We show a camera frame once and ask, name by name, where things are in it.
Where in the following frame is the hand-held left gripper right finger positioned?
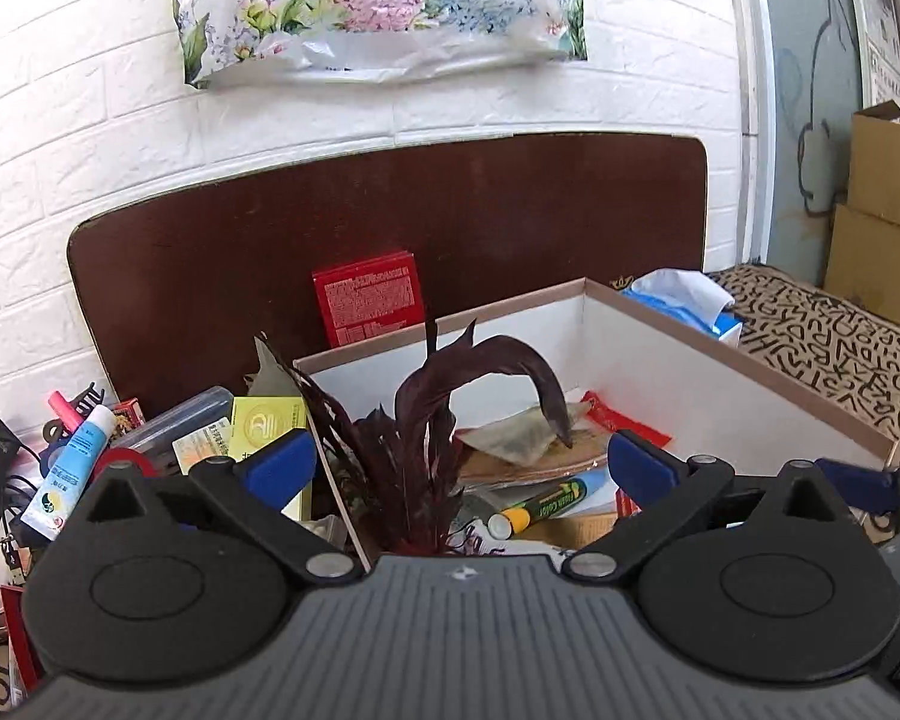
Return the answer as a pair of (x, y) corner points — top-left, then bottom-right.
(561, 429), (860, 586)

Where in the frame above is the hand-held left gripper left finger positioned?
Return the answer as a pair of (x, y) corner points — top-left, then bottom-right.
(64, 427), (366, 587)

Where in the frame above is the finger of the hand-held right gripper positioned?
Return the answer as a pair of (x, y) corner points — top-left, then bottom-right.
(814, 457), (900, 520)

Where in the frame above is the green yellow marker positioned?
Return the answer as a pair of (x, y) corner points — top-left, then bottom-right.
(489, 476), (590, 539)

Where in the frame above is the cardboard box container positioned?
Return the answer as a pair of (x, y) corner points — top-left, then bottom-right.
(292, 277), (900, 572)

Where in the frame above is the tan insoles packet red header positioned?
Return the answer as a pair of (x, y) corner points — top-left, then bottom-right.
(454, 390), (676, 485)

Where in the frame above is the dark red feather shuttlecock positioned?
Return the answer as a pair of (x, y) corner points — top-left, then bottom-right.
(259, 315), (582, 557)

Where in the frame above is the yellow-green box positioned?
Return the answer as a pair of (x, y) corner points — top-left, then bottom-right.
(229, 396), (316, 522)

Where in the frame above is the white orange medicine box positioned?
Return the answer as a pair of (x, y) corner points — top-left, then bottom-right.
(172, 431), (233, 475)

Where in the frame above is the grey folded paper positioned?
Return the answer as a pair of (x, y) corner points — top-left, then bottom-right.
(249, 336), (305, 400)

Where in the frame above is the dark clear plastic case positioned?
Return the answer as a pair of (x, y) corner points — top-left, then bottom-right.
(116, 386), (235, 458)

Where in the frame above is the letter print blanket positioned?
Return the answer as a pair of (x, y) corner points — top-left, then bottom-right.
(0, 264), (900, 713)

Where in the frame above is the red tape roll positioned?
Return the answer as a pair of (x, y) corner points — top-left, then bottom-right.
(94, 448), (163, 481)

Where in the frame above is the small red box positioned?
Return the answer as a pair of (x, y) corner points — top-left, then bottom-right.
(109, 399), (148, 436)

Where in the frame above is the blue tissue pack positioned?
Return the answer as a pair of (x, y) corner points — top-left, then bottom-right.
(621, 268), (743, 346)

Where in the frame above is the white blue ointment tube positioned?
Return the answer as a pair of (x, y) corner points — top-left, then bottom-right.
(21, 403), (117, 541)

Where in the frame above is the brown cardboard box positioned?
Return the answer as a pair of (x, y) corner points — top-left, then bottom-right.
(847, 101), (900, 237)
(825, 202), (900, 331)

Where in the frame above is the dark brown wooden headboard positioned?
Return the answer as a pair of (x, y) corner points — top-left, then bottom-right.
(66, 131), (710, 421)

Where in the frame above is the pink marker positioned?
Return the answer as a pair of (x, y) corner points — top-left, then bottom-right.
(49, 390), (83, 432)

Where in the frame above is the grey door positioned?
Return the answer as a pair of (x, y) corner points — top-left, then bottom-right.
(750, 0), (871, 287)

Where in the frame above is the floral plastic bag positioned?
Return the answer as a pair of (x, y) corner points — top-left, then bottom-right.
(171, 0), (590, 89)

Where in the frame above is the black cable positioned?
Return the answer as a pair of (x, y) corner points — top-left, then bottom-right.
(0, 450), (53, 586)

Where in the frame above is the white wall notice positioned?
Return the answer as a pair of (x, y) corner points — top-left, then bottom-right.
(840, 0), (900, 110)

